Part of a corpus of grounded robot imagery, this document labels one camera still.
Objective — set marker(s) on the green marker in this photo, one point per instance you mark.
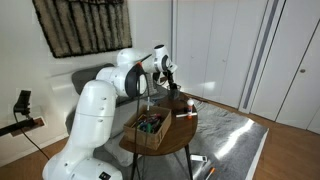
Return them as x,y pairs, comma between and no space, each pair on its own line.
149,128

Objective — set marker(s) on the white marker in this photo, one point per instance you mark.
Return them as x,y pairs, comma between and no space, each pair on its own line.
186,115

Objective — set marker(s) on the upright white pen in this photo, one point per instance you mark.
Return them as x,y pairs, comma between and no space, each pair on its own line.
148,102

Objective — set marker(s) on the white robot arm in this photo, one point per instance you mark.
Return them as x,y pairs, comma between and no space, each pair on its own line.
96,110

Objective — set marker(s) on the black camera stand bar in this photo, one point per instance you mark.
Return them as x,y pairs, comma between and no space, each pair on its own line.
16,126

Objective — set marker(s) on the grey rug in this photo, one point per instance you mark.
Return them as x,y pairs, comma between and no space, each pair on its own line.
226,133

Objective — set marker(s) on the transparent grey penholder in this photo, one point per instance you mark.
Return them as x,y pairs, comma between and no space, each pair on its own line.
175,95

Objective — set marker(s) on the striped shaggy wall rug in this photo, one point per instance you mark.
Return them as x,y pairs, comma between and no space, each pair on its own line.
83,26

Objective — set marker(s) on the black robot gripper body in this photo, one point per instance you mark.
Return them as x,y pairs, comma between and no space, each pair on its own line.
170,76

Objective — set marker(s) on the oval wooden table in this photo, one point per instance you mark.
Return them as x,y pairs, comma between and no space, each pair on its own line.
180,130

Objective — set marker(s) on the orange pen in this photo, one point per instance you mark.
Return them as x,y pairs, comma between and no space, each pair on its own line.
210,173

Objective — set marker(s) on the blue marker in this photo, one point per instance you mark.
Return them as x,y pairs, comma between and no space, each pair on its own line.
142,126

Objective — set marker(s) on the black camera on stand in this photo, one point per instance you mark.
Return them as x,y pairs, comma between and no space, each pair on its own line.
23,101

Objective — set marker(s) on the small white floor object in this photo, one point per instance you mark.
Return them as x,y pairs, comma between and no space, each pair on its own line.
199,158

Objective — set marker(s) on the grey sofa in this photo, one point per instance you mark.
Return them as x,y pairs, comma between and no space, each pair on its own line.
83,78

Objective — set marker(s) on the open cardboard box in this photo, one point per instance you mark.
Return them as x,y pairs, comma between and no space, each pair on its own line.
146,140

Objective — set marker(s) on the white closet doors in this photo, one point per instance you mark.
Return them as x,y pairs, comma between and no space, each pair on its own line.
293,66
213,50

